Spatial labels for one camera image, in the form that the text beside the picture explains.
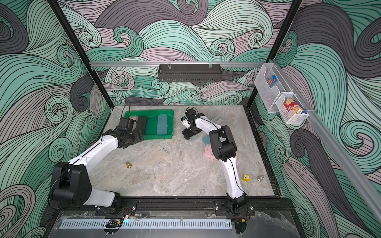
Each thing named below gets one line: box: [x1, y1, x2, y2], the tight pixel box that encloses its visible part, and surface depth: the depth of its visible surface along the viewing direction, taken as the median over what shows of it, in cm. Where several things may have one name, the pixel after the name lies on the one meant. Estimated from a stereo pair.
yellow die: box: [242, 173, 251, 182], surface depth 83 cm
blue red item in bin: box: [266, 74, 279, 89], surface depth 85 cm
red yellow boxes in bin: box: [283, 98, 304, 115], surface depth 67 cm
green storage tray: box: [124, 109, 175, 140], surface depth 109 cm
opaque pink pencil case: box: [204, 144, 218, 160], surface depth 94 cm
